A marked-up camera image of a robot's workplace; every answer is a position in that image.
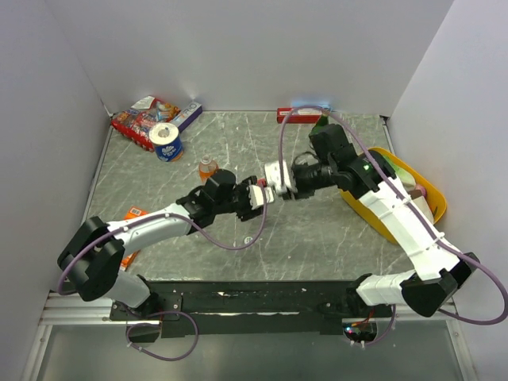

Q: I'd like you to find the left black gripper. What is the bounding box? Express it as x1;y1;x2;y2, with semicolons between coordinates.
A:
214;175;266;221

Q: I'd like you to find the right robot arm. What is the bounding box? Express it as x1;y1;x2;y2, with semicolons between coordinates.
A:
291;124;474;318

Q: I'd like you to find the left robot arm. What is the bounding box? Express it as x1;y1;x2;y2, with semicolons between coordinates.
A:
57;170;274;319

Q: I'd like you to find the orange drink bottle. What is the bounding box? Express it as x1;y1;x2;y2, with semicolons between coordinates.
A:
198;155;219;183

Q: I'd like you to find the green glass bottle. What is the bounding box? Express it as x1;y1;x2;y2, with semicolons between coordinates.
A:
312;114;329;133

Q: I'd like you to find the red box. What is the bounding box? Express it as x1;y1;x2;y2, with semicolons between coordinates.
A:
276;107;322;124

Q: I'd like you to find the blue box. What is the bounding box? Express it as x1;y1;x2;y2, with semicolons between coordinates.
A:
291;98;332;110

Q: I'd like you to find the green lettuce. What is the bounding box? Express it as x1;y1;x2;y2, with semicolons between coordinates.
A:
384;155;417;191

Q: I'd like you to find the toilet paper roll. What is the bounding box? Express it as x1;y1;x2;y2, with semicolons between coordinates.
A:
148;123;183;162

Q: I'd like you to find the orange snack box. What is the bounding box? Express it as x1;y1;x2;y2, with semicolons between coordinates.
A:
118;205;151;273

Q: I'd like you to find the purple white box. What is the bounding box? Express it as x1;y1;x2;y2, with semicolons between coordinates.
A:
171;101;203;132

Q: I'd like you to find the white paper cup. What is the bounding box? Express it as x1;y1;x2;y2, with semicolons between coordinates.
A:
409;189;434;224

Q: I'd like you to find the yellow basket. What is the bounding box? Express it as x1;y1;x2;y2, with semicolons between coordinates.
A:
340;147;447;244

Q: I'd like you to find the red snack bag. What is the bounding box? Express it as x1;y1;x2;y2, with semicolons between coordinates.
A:
111;96;180;152

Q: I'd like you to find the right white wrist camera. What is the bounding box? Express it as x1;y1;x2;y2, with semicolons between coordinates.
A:
264;160;298;198

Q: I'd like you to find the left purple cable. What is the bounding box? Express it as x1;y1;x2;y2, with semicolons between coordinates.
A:
57;186;269;362

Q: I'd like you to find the purple cable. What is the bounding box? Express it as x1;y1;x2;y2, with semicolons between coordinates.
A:
57;186;269;362
277;105;508;347

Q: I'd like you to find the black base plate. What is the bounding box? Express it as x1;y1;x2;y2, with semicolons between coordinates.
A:
110;280;392;338

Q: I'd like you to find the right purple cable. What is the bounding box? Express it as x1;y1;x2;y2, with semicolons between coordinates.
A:
277;105;508;347

